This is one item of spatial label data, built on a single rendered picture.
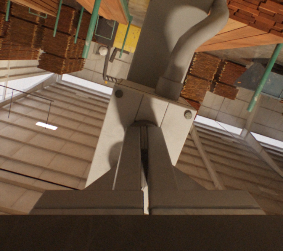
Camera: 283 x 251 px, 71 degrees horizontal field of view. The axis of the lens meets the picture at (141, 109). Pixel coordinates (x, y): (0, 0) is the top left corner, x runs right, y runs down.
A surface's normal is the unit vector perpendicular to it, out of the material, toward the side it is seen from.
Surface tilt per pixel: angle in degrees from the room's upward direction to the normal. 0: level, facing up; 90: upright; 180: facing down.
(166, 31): 90
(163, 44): 90
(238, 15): 90
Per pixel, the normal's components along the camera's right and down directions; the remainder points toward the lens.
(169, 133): 0.00, 0.25
